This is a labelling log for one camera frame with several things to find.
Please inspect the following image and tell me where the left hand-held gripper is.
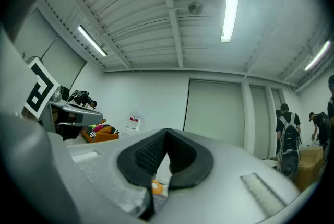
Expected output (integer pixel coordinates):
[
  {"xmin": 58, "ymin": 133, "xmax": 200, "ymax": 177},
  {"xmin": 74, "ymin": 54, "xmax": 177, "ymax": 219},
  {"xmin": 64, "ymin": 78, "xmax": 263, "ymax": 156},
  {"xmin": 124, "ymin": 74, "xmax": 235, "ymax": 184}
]
[{"xmin": 24, "ymin": 57, "xmax": 104, "ymax": 134}]

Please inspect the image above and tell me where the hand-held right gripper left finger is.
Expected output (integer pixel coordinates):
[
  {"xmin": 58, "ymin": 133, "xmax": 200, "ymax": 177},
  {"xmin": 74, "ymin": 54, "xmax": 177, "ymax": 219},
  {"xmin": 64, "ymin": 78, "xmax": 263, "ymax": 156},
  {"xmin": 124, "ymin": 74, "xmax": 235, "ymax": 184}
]
[{"xmin": 49, "ymin": 128, "xmax": 168, "ymax": 221}]

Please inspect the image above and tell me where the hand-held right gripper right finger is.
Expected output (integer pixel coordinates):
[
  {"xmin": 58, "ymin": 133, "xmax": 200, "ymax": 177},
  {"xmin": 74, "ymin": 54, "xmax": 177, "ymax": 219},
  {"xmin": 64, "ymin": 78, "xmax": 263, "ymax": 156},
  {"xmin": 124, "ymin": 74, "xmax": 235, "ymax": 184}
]
[{"xmin": 153, "ymin": 128, "xmax": 301, "ymax": 224}]

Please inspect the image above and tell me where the pink plush toy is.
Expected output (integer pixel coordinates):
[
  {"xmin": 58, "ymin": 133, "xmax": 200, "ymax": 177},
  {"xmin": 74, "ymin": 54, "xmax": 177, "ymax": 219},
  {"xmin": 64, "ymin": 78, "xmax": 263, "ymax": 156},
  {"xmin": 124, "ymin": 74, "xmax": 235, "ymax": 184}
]
[{"xmin": 90, "ymin": 123, "xmax": 105, "ymax": 134}]

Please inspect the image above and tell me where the orange flower cushion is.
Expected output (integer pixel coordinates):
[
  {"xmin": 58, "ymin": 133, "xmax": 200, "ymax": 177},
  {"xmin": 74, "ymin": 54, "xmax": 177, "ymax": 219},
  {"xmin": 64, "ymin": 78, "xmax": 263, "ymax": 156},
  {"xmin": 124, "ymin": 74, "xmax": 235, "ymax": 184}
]
[{"xmin": 152, "ymin": 179, "xmax": 164, "ymax": 195}]

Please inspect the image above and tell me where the ceiling tube light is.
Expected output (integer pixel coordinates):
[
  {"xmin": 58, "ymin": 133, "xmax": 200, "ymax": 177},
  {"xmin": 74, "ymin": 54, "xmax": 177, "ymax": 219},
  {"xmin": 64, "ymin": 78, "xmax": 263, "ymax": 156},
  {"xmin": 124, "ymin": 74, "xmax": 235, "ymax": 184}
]
[
  {"xmin": 304, "ymin": 40, "xmax": 332, "ymax": 72},
  {"xmin": 220, "ymin": 0, "xmax": 241, "ymax": 43},
  {"xmin": 77, "ymin": 25, "xmax": 108, "ymax": 57}
]

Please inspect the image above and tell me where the grey roller blind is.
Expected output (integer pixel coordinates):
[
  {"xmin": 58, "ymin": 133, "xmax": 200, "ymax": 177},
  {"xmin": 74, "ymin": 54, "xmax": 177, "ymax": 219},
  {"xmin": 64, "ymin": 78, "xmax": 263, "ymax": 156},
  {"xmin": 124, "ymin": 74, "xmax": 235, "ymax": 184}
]
[
  {"xmin": 249, "ymin": 85, "xmax": 272, "ymax": 160},
  {"xmin": 183, "ymin": 78, "xmax": 246, "ymax": 152}
]

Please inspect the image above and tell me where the grey backpack rig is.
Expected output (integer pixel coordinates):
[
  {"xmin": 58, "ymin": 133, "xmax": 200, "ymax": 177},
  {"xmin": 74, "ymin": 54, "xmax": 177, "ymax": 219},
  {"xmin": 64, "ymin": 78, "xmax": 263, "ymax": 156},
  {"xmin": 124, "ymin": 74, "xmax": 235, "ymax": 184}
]
[{"xmin": 278, "ymin": 112, "xmax": 301, "ymax": 179}]

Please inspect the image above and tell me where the cardboard box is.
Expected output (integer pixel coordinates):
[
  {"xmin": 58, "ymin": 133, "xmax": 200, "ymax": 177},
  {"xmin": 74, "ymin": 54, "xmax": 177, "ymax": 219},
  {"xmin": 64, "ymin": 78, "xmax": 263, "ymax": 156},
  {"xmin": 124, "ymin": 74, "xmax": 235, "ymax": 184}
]
[{"xmin": 296, "ymin": 146, "xmax": 325, "ymax": 192}]

